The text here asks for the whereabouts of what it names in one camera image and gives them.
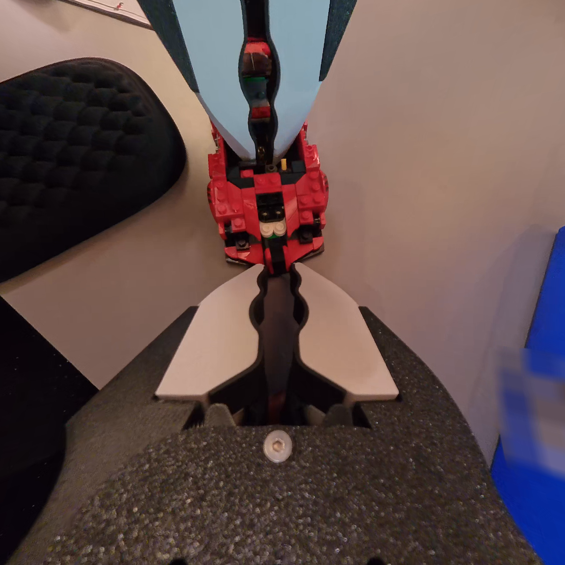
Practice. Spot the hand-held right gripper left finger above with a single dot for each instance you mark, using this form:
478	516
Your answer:
212	348

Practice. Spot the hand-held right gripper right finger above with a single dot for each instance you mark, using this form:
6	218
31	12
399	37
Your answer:
344	348

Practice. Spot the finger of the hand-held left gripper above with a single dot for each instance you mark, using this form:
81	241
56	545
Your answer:
212	57
300	57

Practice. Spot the small red green lego piece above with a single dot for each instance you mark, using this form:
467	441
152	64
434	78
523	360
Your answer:
257	66

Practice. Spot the red lego car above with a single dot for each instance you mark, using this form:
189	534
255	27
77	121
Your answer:
265	198

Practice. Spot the white paper sheet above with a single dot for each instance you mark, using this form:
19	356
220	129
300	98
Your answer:
110	9

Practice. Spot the black office chair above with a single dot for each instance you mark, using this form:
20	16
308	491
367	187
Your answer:
75	167

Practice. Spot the blue plastic bin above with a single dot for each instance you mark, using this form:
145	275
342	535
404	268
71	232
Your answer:
545	291

